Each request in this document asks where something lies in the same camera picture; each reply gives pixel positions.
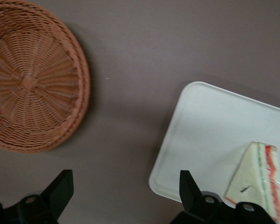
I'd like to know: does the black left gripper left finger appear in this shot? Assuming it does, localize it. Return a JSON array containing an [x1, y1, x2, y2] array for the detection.
[[0, 169, 74, 224]]

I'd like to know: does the triangle sandwich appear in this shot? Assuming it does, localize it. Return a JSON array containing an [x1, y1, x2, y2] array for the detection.
[[224, 141, 280, 224]]

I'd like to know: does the cream rectangular plastic tray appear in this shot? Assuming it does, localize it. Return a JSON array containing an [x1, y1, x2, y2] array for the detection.
[[148, 81, 280, 203]]

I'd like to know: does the brown round wicker basket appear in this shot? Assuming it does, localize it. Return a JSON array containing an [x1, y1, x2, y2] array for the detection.
[[0, 0, 91, 154]]

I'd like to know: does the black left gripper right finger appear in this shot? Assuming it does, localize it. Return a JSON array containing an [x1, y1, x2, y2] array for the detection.
[[171, 170, 277, 224]]

